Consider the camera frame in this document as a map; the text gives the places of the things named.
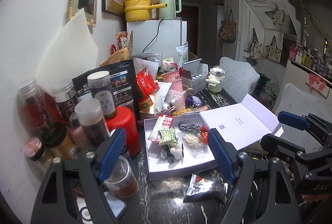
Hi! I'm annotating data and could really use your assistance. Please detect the pink paper cups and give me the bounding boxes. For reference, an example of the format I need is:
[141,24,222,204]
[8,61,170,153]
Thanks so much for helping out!
[161,70,186,107]

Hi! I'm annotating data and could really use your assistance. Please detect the yellow pot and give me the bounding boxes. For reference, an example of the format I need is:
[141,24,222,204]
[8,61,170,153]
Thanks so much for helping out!
[124,0,167,22]

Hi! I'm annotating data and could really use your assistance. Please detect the wall intercom panel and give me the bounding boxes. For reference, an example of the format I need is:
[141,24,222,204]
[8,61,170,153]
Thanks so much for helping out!
[67,0,97,27]

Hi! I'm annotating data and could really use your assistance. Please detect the clear bag with white item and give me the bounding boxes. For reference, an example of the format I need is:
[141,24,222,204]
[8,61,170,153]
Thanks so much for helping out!
[150,177,188,196]

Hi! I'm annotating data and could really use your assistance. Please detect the clear jar red contents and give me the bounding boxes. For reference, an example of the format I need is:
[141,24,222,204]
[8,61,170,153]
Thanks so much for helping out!
[104,156,138,198]

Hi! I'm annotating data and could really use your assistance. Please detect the red tea packet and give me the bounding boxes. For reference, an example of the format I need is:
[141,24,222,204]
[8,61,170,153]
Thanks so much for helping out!
[136,67,159,97]

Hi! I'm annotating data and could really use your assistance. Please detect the white pig figurine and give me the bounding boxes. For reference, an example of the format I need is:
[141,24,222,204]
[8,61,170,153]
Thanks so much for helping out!
[206,66,225,93]

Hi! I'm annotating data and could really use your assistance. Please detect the white mini fridge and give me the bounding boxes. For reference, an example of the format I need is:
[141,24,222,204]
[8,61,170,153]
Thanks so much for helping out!
[127,19,187,62]

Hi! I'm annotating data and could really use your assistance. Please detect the white small cardboard box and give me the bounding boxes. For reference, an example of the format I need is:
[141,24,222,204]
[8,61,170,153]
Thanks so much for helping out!
[181,58,209,95]

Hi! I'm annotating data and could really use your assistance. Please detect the white round-button device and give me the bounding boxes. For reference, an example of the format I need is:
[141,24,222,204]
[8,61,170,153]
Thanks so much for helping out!
[78,204,93,224]

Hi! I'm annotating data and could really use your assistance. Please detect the green tea sachet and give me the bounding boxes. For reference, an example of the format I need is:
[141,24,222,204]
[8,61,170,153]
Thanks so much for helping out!
[159,127,178,146]

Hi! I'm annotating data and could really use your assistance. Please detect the red cylindrical canister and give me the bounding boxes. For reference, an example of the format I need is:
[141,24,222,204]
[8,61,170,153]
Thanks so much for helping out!
[106,107,141,157]

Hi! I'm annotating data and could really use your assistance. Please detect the black coffee bag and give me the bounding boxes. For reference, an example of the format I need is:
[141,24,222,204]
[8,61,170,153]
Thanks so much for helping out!
[72,59,141,121]

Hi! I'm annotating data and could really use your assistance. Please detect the light blue cushioned chair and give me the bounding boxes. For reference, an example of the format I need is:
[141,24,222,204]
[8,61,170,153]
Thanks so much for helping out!
[220,57,260,103]

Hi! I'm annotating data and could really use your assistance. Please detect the red label clear jar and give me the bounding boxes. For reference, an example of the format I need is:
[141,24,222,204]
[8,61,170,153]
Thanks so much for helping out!
[17,78,66,148]

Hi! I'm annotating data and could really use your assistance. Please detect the checkered cloth plush doll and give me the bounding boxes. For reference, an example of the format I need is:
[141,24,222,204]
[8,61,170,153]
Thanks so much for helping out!
[159,123,201,163]

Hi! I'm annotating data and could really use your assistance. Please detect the green electric kettle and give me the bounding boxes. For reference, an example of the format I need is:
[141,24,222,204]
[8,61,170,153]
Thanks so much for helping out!
[159,0,182,20]

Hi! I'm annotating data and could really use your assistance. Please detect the green label dark jar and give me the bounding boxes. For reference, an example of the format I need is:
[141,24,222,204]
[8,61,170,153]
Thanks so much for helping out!
[87,71,116,118]

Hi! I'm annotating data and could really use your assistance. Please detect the dark label tall jar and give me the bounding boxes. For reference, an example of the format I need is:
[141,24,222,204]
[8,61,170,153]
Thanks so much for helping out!
[75,98,110,149]

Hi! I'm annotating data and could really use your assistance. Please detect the white open gift box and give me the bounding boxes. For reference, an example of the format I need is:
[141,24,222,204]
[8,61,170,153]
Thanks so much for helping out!
[144,94,284,181]

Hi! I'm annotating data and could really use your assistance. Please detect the red snack packet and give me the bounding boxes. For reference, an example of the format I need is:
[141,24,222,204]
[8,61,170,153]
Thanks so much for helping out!
[199,126,209,144]

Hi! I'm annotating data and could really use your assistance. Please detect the silver foil snack bag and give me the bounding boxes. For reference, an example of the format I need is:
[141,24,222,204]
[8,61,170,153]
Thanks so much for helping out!
[184,174,228,204]

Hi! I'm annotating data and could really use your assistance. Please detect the red white long sachet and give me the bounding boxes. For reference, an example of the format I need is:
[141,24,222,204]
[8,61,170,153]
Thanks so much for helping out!
[148,115,173,143]

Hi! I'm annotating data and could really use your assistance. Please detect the brown hanging tote bag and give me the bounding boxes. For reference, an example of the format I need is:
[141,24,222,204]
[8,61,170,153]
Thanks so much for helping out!
[218,7,237,43]

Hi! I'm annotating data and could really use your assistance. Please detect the white fabric rose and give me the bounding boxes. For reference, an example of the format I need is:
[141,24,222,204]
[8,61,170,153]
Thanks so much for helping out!
[182,133,208,153]

